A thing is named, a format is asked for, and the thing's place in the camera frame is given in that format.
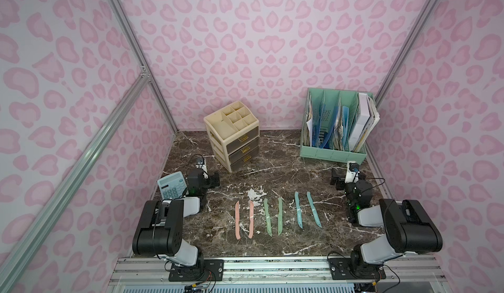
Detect beige desktop drawer organizer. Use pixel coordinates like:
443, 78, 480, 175
203, 101, 260, 173

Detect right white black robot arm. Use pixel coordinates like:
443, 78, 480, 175
330, 163, 443, 272

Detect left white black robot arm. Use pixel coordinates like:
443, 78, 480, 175
132, 167, 220, 270

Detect right pink fruit knife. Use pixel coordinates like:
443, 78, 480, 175
248, 200, 255, 239

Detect pink fruit knife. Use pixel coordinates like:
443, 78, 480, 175
234, 201, 241, 240
248, 200, 255, 239

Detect left pink fruit knife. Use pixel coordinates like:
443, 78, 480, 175
234, 201, 241, 240

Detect left green fruit knife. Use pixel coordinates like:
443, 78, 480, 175
263, 198, 272, 237

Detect green fruit knife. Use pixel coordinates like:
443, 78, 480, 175
263, 198, 272, 237
277, 197, 284, 235

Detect right green fruit knife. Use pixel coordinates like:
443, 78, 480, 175
277, 197, 284, 235

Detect blue white calculator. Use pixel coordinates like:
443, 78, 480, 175
157, 171, 187, 199

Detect green file organizer rack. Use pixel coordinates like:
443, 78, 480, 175
300, 88, 367, 163

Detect white book in rack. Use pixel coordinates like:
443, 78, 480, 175
348, 93, 380, 153

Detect blue folders in rack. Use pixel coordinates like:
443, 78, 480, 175
311, 93, 350, 151

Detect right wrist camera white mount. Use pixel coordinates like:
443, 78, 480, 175
345, 161, 360, 184

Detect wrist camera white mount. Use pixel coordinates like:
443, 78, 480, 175
345, 161, 360, 184
196, 158, 208, 178

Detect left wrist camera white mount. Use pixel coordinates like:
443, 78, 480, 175
196, 158, 208, 178

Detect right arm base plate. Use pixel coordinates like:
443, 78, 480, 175
328, 258, 387, 281

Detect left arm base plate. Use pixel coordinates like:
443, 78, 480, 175
168, 259, 224, 283

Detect aluminium mounting rail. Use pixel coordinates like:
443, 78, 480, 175
106, 255, 451, 292

